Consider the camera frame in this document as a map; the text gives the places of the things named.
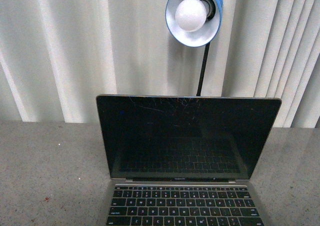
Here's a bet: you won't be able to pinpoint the white light bulb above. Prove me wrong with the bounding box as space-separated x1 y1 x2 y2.
175 0 207 32

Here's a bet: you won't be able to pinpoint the blue desk lamp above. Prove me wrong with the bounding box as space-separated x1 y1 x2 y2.
165 0 223 96

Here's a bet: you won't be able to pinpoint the silver laptop with black keyboard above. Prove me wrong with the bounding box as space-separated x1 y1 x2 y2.
96 95 282 225

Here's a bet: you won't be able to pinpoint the white vertical blinds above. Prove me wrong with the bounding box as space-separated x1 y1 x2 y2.
0 0 320 128

